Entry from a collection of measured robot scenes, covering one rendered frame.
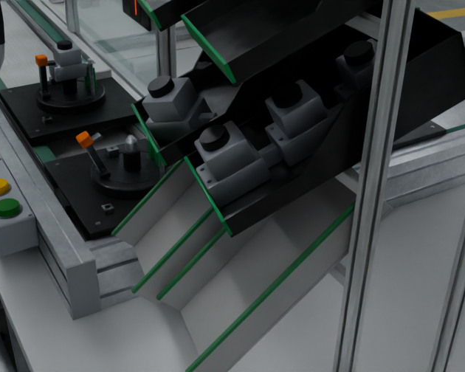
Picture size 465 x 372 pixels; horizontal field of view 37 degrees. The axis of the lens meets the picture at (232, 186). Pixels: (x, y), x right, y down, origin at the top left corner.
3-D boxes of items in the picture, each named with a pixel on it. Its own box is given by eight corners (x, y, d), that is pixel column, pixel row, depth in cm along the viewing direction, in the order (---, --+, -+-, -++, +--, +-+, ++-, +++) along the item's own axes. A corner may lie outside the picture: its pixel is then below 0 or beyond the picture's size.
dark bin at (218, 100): (165, 168, 78) (135, 119, 73) (139, 118, 88) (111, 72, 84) (376, 45, 79) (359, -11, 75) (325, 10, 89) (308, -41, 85)
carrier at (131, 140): (91, 244, 104) (83, 174, 98) (44, 172, 122) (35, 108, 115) (229, 203, 115) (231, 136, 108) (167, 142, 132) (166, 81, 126)
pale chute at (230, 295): (213, 387, 77) (185, 374, 74) (181, 310, 87) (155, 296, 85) (394, 209, 72) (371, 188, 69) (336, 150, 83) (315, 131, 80)
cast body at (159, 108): (155, 142, 82) (128, 96, 78) (172, 117, 85) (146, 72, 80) (213, 141, 78) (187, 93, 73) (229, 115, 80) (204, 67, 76)
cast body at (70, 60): (56, 83, 136) (52, 49, 132) (49, 74, 139) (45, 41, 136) (96, 74, 140) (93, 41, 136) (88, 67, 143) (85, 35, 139)
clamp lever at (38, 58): (40, 94, 137) (37, 58, 133) (38, 91, 139) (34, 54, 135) (58, 91, 139) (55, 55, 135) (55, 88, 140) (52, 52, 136)
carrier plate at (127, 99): (31, 147, 129) (29, 136, 128) (-1, 98, 147) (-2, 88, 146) (148, 120, 140) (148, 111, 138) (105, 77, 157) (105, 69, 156)
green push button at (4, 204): (-2, 224, 108) (-4, 214, 107) (-8, 212, 111) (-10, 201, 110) (23, 218, 110) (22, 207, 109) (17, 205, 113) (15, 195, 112)
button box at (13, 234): (-4, 258, 109) (-10, 226, 106) (-32, 195, 124) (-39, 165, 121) (40, 246, 112) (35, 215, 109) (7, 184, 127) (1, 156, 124)
